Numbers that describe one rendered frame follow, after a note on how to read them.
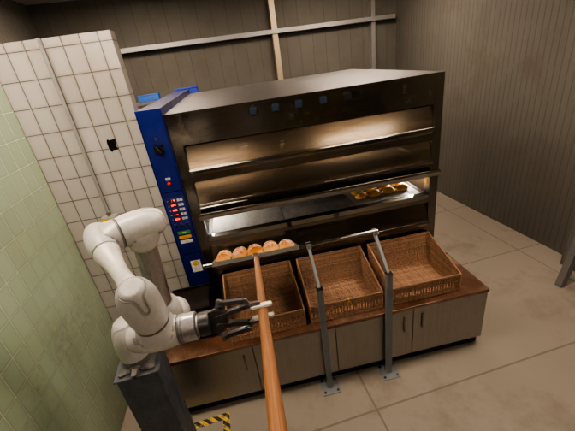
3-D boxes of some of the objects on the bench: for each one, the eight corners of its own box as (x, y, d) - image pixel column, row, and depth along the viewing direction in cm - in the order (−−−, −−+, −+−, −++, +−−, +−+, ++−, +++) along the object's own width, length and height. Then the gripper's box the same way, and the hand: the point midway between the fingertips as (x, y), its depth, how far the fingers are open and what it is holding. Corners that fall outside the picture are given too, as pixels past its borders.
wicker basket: (228, 300, 275) (221, 274, 263) (293, 286, 282) (289, 258, 270) (230, 345, 231) (222, 315, 219) (308, 325, 238) (304, 295, 226)
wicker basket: (298, 285, 282) (294, 257, 270) (361, 271, 287) (360, 245, 275) (311, 325, 238) (306, 294, 226) (385, 309, 243) (385, 278, 231)
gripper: (195, 296, 106) (267, 281, 109) (204, 343, 108) (276, 327, 110) (191, 304, 99) (269, 287, 102) (201, 354, 100) (278, 337, 103)
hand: (262, 310), depth 106 cm, fingers closed on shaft, 3 cm apart
